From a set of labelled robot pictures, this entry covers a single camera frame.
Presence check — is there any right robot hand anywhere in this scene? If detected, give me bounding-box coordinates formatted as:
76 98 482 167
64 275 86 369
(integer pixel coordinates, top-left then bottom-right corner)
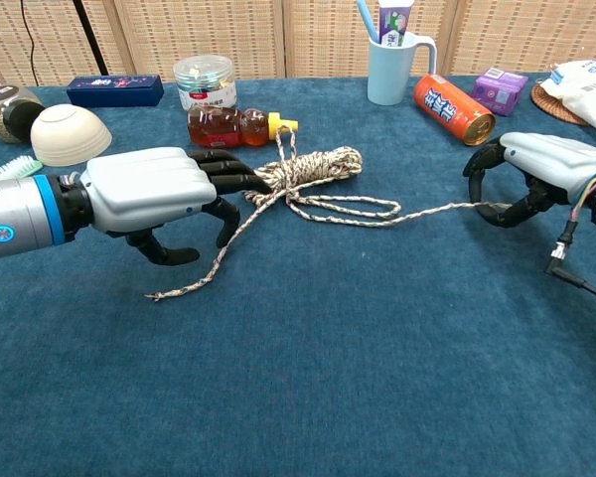
463 131 596 230

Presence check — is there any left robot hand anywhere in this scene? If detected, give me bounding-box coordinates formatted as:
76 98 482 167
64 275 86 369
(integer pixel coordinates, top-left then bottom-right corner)
78 146 274 266

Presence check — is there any speckled braided rope bundle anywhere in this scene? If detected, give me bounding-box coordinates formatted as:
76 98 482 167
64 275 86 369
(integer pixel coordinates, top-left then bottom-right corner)
145 126 516 303

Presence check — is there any woven round coaster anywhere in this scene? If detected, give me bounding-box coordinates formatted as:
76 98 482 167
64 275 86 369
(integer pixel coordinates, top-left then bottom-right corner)
530 81 590 127

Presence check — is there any white plastic bag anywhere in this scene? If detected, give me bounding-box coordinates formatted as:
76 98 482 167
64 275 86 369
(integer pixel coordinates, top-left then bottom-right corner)
545 59 596 132

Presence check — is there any purple small box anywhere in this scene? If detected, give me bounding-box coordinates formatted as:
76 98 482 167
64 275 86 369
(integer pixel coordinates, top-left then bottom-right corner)
472 68 530 117

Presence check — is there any cream bowl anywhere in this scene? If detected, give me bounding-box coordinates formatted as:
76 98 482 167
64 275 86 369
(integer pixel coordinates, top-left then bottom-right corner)
30 103 114 168

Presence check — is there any honey bear bottle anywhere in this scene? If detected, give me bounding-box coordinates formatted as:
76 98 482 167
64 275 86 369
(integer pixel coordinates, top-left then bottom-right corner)
187 105 300 149

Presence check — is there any dark blue rectangular box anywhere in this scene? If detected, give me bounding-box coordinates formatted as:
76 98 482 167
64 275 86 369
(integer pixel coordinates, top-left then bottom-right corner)
66 75 165 108

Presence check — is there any orange drink can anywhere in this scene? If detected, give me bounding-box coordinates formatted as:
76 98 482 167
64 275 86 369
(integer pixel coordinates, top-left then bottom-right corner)
412 74 497 147

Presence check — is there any clear plastic jar of clips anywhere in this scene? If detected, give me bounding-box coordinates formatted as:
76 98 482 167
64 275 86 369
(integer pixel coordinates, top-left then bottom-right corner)
173 54 239 113

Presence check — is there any mint green brush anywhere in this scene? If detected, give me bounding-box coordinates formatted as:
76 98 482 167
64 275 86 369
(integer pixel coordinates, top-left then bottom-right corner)
0 155 45 181

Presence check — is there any black stand pole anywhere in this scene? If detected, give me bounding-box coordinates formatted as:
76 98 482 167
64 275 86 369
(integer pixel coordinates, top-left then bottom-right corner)
72 0 110 76

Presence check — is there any glass jar black lid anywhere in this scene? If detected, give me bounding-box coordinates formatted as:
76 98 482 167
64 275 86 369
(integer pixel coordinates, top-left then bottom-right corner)
0 84 46 145

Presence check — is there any bamboo folding screen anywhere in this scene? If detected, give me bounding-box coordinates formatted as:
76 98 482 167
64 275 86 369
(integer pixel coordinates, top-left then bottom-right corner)
0 0 596 88

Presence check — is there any light blue cup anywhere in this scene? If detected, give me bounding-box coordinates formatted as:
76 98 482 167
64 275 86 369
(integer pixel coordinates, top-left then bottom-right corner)
367 32 438 107

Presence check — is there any toothpaste tube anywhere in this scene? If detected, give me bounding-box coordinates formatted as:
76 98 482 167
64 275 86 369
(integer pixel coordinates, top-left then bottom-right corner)
377 0 414 49

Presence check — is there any blue toothbrush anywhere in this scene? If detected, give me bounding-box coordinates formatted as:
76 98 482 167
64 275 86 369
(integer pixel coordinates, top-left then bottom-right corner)
355 0 381 45

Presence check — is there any blue table cloth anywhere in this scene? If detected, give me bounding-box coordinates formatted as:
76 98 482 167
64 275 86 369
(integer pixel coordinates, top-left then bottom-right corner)
0 74 596 477

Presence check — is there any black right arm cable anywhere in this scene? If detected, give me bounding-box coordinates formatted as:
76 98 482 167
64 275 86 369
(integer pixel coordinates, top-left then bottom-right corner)
544 218 596 307

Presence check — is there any thin black hanging cable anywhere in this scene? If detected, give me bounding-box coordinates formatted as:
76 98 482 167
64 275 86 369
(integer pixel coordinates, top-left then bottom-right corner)
19 0 41 85

